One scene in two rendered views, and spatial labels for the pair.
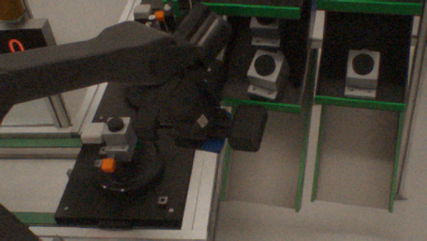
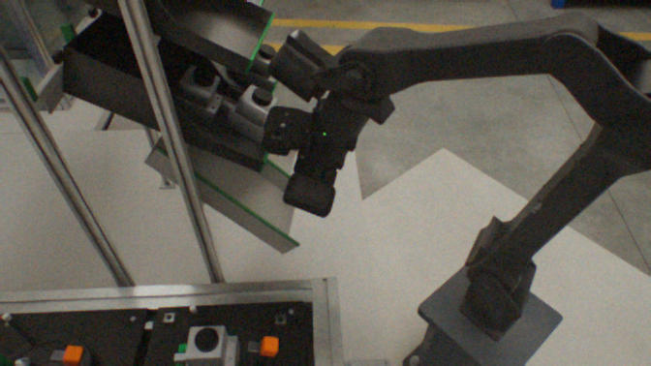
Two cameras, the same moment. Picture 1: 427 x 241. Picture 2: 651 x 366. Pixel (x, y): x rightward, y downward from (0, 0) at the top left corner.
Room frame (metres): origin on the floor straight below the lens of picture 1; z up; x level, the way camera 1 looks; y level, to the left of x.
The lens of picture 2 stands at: (0.65, 0.47, 1.62)
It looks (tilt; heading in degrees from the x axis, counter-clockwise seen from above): 44 degrees down; 256
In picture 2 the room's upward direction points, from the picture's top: straight up
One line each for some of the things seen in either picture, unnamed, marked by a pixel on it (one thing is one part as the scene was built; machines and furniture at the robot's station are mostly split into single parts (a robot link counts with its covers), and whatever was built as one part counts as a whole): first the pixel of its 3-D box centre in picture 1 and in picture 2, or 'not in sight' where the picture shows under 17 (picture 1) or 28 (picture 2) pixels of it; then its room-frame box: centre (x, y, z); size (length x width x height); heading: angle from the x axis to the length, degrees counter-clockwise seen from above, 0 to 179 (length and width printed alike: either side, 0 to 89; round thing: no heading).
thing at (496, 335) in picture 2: not in sight; (494, 299); (0.36, 0.22, 1.09); 0.07 x 0.07 x 0.06; 27
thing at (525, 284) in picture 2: not in sight; (505, 276); (0.36, 0.22, 1.15); 0.09 x 0.07 x 0.06; 45
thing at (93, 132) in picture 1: (95, 136); not in sight; (0.85, 0.26, 0.97); 0.05 x 0.05 x 0.04; 79
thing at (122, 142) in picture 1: (120, 133); (203, 350); (0.75, 0.18, 1.06); 0.08 x 0.04 x 0.07; 169
